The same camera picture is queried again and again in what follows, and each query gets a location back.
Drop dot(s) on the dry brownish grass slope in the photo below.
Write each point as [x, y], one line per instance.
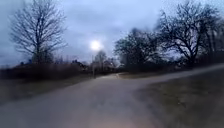
[186, 100]

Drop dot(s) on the low dark bushes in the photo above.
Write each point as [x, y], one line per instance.
[43, 70]

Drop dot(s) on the street lamp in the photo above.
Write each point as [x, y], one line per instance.
[93, 60]

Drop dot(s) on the wide spreading bare tree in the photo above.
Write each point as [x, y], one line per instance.
[190, 33]

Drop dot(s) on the dark bushy tree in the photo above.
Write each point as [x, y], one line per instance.
[136, 48]

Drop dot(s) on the dull grass field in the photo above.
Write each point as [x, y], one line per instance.
[36, 86]

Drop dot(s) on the grey paved path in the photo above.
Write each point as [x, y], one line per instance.
[93, 103]

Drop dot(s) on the bare tree with fine twigs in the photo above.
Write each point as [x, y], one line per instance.
[38, 33]

